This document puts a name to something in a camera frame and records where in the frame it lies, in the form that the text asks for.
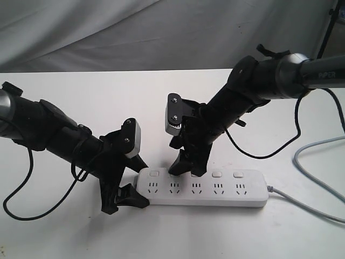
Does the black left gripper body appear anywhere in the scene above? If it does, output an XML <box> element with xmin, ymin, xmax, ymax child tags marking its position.
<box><xmin>93</xmin><ymin>120</ymin><xmax>129</xmax><ymax>215</ymax></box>

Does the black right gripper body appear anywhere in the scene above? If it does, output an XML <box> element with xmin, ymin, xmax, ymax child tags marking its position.
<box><xmin>169</xmin><ymin>98</ymin><xmax>215</xmax><ymax>162</ymax></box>

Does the white five-socket power strip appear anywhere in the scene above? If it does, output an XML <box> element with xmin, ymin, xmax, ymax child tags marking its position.
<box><xmin>136</xmin><ymin>168</ymin><xmax>269</xmax><ymax>208</ymax></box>

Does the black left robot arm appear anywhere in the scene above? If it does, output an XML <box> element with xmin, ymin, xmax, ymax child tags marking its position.
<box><xmin>1</xmin><ymin>81</ymin><xmax>149</xmax><ymax>221</ymax></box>

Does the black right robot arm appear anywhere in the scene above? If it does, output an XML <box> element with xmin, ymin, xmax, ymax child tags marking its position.
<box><xmin>165</xmin><ymin>45</ymin><xmax>344</xmax><ymax>176</ymax></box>

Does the white backdrop cloth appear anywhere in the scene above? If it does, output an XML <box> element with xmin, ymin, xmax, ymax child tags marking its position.
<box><xmin>1</xmin><ymin>1</ymin><xmax>344</xmax><ymax>72</ymax></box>

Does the black backdrop stand pole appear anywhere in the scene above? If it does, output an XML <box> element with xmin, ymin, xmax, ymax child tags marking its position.
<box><xmin>316</xmin><ymin>0</ymin><xmax>343</xmax><ymax>59</ymax></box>

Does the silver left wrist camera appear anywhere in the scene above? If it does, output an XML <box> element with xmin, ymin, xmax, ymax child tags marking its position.
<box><xmin>123</xmin><ymin>118</ymin><xmax>141</xmax><ymax>159</ymax></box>

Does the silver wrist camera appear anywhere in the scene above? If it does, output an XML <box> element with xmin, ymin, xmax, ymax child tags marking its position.
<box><xmin>123</xmin><ymin>118</ymin><xmax>141</xmax><ymax>159</ymax></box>
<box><xmin>165</xmin><ymin>93</ymin><xmax>183</xmax><ymax>136</ymax></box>

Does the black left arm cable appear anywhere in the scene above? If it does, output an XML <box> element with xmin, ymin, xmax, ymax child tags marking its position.
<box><xmin>3</xmin><ymin>122</ymin><xmax>89</xmax><ymax>220</ymax></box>

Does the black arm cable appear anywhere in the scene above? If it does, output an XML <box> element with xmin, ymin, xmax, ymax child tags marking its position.
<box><xmin>225</xmin><ymin>87</ymin><xmax>345</xmax><ymax>159</ymax></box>
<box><xmin>3</xmin><ymin>122</ymin><xmax>89</xmax><ymax>220</ymax></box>

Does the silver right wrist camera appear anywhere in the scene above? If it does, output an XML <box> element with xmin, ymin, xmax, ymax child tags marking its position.
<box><xmin>165</xmin><ymin>93</ymin><xmax>183</xmax><ymax>136</ymax></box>

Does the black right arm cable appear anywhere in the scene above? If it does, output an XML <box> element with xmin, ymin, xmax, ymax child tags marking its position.
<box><xmin>225</xmin><ymin>87</ymin><xmax>345</xmax><ymax>159</ymax></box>

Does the grey power cable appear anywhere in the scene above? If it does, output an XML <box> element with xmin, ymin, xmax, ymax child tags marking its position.
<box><xmin>266</xmin><ymin>135</ymin><xmax>345</xmax><ymax>224</ymax></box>

